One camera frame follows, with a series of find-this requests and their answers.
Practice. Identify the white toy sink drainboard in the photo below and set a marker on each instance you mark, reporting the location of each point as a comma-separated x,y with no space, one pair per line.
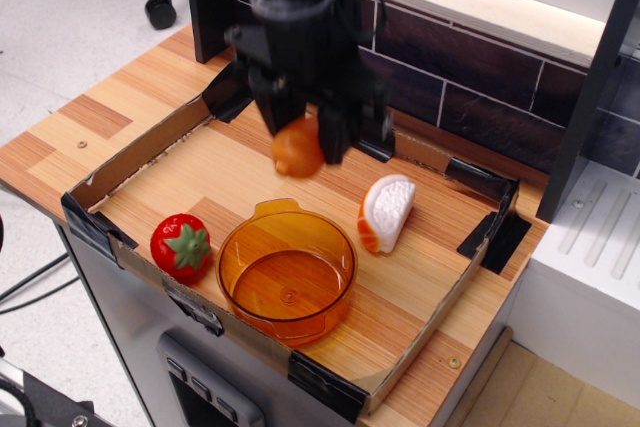
593,241

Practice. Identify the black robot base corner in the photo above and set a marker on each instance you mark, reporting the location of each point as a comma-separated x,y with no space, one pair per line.
28,401

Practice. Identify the dark grey vertical post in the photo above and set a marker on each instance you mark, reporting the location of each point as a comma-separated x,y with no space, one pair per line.
619,41

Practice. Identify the grey toy oven front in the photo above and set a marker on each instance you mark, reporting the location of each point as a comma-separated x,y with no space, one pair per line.
204,397

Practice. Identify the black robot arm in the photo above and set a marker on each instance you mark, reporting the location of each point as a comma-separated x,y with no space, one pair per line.
304,52

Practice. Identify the transparent orange plastic pot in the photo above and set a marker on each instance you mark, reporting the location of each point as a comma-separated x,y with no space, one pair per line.
288,272

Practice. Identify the red toy strawberry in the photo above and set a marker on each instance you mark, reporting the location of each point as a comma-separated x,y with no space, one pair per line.
180,246

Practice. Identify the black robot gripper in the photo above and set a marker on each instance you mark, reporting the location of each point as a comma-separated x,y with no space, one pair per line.
307,51

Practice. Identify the white orange toy sushi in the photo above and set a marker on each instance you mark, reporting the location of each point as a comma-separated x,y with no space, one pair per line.
384,211

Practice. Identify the cardboard fence with black tape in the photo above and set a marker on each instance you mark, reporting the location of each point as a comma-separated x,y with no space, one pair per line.
422,318

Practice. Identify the orange toy carrot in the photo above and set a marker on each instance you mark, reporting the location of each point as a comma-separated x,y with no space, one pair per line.
296,150

